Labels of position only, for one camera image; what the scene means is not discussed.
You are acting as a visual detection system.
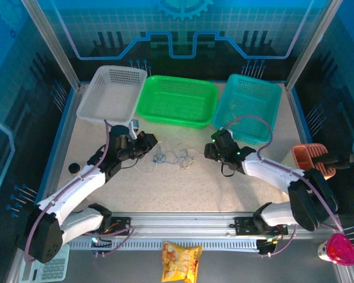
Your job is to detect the white desk calculator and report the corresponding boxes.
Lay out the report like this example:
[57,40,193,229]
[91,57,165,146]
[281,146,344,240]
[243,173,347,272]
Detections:
[18,243,71,282]

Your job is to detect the orange and cream utensil holder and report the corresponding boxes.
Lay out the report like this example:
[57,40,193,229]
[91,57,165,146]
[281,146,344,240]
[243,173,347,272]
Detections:
[280,143,337,196]

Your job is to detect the aluminium frame post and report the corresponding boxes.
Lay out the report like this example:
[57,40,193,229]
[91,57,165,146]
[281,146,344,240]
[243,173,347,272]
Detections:
[286,0,343,89]
[20,0,85,91]

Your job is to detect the yellow thin cable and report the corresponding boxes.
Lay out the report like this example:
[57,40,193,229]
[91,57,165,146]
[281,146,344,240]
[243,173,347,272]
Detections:
[223,98,246,131]

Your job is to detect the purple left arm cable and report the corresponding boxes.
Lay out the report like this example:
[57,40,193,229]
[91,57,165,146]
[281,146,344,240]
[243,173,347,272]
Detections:
[23,119,136,264]

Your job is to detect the green plastic basket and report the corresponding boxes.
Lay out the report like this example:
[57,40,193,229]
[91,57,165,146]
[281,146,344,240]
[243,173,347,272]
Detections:
[135,74,220,130]

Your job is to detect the white slotted cable duct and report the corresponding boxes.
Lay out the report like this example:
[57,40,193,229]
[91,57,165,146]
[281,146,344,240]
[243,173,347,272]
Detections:
[68,238,262,252]

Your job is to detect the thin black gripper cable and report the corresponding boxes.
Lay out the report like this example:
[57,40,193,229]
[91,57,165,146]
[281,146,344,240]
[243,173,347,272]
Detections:
[120,157,146,170]
[220,161,236,178]

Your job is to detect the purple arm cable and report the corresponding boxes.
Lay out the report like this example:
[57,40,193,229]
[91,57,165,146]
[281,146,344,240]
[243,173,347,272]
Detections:
[23,119,136,264]
[223,115,354,258]

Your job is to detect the blue thin cable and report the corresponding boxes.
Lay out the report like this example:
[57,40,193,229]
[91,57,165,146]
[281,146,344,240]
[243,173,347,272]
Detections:
[151,143,170,164]

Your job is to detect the white plastic basket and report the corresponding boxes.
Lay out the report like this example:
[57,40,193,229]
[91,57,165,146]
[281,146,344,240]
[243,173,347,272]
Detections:
[76,65,149,126]

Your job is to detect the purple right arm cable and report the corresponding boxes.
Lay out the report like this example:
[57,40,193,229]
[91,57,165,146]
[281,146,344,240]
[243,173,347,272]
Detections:
[223,115,354,258]

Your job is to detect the yellow snack bag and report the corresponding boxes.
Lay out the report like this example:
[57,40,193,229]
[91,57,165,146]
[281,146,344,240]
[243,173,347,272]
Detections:
[161,241,204,283]

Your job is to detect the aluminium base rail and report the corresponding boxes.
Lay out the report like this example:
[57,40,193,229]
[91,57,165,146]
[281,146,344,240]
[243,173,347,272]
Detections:
[58,210,343,238]

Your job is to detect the teal plastic basket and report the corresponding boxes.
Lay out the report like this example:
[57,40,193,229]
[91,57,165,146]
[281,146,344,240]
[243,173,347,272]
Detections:
[211,73,283,146]

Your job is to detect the yellow-green thin cable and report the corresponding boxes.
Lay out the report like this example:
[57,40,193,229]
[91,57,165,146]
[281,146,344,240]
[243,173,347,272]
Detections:
[175,156,198,173]

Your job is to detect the pile of rubber bands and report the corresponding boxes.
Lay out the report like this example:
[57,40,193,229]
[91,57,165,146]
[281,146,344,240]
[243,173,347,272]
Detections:
[166,145,196,162]

